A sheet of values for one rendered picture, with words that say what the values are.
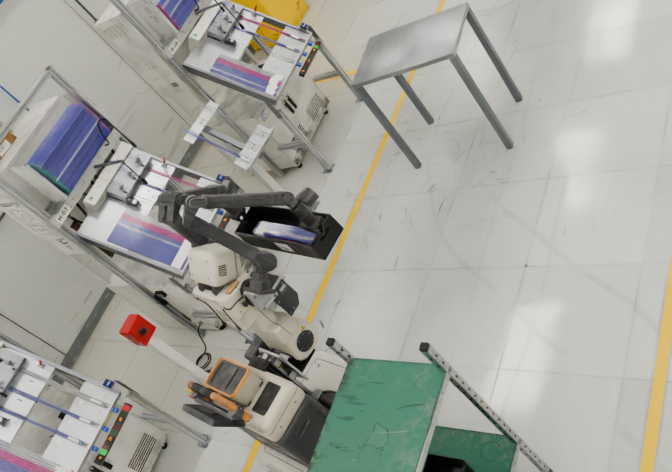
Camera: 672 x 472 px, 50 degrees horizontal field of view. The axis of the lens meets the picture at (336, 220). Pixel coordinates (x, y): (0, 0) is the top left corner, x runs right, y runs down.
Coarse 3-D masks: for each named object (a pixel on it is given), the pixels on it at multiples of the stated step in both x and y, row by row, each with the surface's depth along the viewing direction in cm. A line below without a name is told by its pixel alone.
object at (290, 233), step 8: (264, 224) 352; (272, 224) 348; (280, 224) 344; (256, 232) 351; (264, 232) 347; (272, 232) 344; (280, 232) 340; (288, 232) 336; (296, 232) 332; (304, 232) 329; (288, 240) 335; (296, 240) 329; (304, 240) 325; (312, 240) 322
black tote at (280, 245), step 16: (256, 208) 357; (272, 208) 345; (240, 224) 352; (256, 224) 359; (288, 224) 346; (336, 224) 318; (256, 240) 343; (272, 240) 330; (320, 240) 312; (336, 240) 319; (320, 256) 314
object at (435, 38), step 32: (384, 32) 457; (416, 32) 434; (448, 32) 413; (480, 32) 432; (384, 64) 432; (416, 64) 412; (416, 96) 493; (480, 96) 418; (384, 128) 462; (416, 160) 481
